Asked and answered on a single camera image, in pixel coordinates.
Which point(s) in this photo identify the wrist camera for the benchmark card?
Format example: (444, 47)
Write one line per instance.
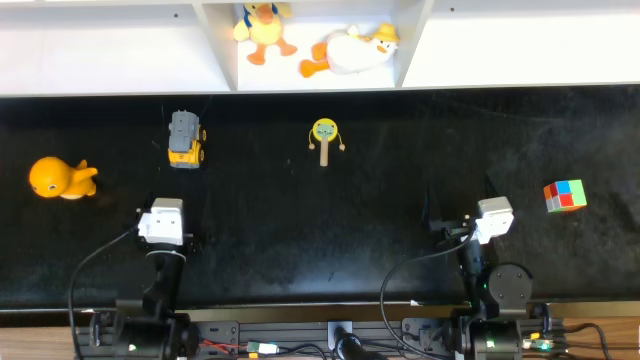
(494, 217)
(162, 222)

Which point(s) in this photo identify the yellow plush duck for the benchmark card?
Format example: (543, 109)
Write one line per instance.
(265, 30)

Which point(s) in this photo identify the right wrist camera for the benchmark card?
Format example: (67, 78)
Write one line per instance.
(494, 217)

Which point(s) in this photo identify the white plush duck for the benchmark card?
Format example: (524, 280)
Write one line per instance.
(355, 52)

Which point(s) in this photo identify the grey and yellow toy truck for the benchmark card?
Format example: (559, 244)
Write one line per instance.
(185, 140)

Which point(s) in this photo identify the many-coloured puzzle cube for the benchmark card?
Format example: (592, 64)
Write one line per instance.
(565, 196)

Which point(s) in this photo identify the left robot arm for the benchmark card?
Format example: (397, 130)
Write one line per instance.
(162, 280)

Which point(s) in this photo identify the yellow rubber duck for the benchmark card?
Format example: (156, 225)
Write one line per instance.
(55, 177)

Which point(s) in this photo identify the mounting rail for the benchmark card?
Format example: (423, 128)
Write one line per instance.
(290, 332)

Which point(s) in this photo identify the yellow rattle drum toy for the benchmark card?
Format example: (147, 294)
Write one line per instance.
(325, 132)

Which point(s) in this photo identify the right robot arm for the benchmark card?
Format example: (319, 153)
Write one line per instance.
(510, 287)

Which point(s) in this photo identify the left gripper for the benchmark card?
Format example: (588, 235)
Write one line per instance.
(194, 241)

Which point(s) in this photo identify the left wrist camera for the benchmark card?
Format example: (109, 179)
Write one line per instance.
(162, 222)

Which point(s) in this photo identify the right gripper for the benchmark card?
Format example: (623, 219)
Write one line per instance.
(452, 231)

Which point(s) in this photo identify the white shelf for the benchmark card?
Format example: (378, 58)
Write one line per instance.
(100, 60)

